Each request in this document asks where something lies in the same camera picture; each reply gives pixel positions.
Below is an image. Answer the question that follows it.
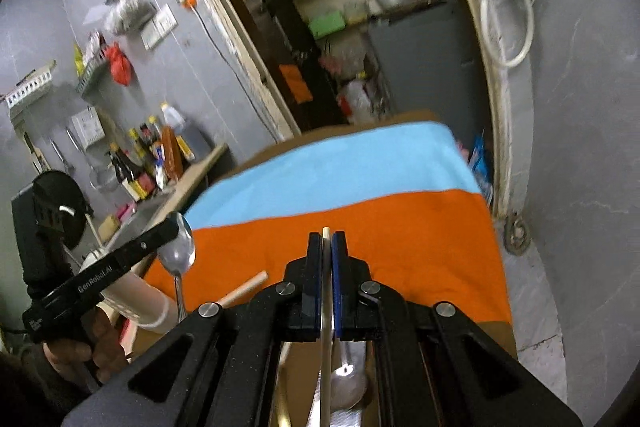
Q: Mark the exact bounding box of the white plastic utensil holder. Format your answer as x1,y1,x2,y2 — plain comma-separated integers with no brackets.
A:
99,271,178,335

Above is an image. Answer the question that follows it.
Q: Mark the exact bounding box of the steel kitchen sink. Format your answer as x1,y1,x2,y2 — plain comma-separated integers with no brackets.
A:
106,195,169,251

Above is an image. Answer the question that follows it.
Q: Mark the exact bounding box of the person's left hand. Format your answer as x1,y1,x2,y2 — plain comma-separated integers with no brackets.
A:
42,308,128,386

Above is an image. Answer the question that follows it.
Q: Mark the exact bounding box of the yellow sponge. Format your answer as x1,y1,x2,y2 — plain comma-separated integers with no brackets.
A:
98,215,120,244

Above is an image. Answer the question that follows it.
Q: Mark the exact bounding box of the black wok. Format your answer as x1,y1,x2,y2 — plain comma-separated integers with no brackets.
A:
34,170,94,251

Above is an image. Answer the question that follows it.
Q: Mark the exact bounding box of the metal mesh strainer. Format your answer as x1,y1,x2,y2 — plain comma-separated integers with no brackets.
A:
65,127,117,194

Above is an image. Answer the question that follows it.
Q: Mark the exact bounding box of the dark soy sauce bottle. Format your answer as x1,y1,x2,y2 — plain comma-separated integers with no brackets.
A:
110,142,144,202

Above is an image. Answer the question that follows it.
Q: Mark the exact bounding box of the orange snack packet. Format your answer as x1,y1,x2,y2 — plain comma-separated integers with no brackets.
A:
160,126,184,182

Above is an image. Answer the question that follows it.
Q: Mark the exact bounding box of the blue orange brown table cloth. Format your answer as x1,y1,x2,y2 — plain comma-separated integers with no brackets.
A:
119,109,519,360

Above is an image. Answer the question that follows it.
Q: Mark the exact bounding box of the large dark vinegar jug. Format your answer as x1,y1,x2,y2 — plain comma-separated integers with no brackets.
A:
160,102,212,164

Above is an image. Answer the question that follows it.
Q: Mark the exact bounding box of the red plastic bag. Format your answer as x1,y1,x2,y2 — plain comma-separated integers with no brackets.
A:
105,42,132,87

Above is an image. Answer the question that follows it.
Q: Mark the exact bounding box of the clear hanging plastic bag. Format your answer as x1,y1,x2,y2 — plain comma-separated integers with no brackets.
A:
104,0,156,36

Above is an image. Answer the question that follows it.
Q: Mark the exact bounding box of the green box on shelf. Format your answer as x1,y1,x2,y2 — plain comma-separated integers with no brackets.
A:
308,10,346,40

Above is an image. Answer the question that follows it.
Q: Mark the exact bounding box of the white wall box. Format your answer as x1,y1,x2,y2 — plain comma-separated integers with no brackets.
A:
70,106,105,150

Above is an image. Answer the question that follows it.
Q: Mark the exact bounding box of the white wall knife rack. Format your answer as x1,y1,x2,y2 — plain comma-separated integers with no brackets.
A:
1,60,56,114

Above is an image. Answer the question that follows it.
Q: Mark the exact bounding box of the grey wall spice rack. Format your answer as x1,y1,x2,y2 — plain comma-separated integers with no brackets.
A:
76,48,108,96

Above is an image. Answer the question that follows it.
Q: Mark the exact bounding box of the white wall socket panel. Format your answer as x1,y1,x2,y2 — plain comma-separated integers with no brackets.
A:
140,4,178,51

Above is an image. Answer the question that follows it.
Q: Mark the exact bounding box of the white looped hose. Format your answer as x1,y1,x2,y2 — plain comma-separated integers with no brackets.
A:
478,0,535,70

